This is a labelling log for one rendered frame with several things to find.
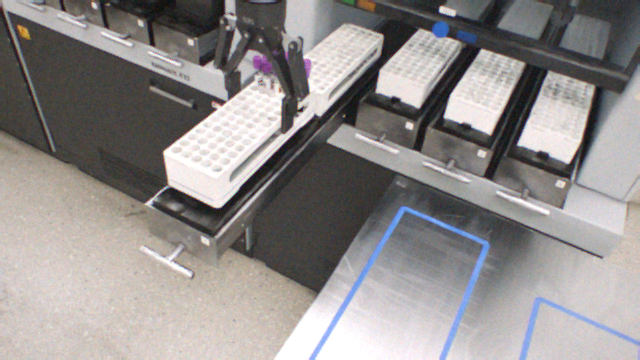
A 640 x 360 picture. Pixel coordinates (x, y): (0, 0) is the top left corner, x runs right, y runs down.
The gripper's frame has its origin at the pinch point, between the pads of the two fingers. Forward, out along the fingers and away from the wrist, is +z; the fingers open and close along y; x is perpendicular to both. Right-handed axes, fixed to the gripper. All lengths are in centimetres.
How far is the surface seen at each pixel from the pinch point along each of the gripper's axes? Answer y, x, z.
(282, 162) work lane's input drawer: 5.8, -1.7, 8.1
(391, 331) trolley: 35.6, -23.1, 6.7
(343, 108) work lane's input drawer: 6.8, 20.0, 8.7
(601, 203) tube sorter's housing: 60, 30, 15
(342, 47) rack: -0.4, 32.2, 2.6
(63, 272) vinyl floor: -70, -7, 89
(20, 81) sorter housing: -110, 24, 49
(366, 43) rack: 3.1, 37.0, 2.6
